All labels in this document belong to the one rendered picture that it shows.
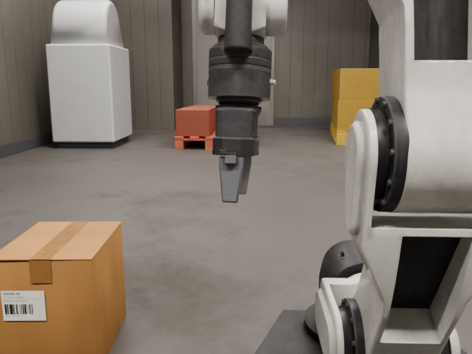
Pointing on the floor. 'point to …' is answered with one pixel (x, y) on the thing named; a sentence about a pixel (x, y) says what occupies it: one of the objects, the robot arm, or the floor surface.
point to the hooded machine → (88, 76)
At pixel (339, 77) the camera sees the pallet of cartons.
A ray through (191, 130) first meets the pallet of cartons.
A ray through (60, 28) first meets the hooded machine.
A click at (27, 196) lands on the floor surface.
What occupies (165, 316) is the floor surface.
